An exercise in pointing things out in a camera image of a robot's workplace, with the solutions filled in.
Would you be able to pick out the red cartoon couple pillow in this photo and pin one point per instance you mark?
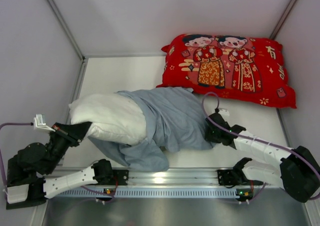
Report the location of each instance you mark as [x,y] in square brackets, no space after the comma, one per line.
[234,67]

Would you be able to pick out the slotted grey cable duct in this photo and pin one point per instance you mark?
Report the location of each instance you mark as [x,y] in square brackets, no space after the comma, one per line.
[156,193]

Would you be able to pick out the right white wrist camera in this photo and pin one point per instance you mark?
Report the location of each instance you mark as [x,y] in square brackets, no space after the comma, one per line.
[222,112]

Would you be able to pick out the black base bracket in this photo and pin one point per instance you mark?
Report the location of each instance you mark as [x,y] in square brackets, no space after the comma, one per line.
[231,177]
[120,177]

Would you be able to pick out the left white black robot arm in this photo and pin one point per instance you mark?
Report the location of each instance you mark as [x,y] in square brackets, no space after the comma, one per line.
[26,171]

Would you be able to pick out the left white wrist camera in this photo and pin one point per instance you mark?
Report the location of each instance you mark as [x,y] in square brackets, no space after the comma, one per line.
[39,124]

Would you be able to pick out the right black base bracket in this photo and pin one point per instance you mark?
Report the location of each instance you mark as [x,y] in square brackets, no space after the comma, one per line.
[231,177]

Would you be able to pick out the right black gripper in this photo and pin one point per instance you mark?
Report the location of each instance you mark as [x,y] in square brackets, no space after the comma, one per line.
[211,130]

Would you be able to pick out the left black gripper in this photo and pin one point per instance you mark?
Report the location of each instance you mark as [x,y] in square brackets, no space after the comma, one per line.
[69,135]

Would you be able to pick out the left black base bracket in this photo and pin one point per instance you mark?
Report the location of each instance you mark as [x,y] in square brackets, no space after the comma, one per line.
[120,177]

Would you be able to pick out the white pillow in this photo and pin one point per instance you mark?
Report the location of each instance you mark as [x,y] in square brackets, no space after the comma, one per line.
[113,118]

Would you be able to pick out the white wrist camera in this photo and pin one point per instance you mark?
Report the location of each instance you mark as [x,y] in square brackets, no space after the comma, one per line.
[39,124]
[222,112]

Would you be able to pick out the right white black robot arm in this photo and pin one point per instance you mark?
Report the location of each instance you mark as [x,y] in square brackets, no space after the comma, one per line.
[294,170]

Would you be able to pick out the aluminium mounting rail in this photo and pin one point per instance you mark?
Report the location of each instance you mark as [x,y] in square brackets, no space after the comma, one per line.
[174,177]

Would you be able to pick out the green beige patchwork pillowcase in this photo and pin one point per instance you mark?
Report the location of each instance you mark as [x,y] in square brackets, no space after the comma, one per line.
[174,121]

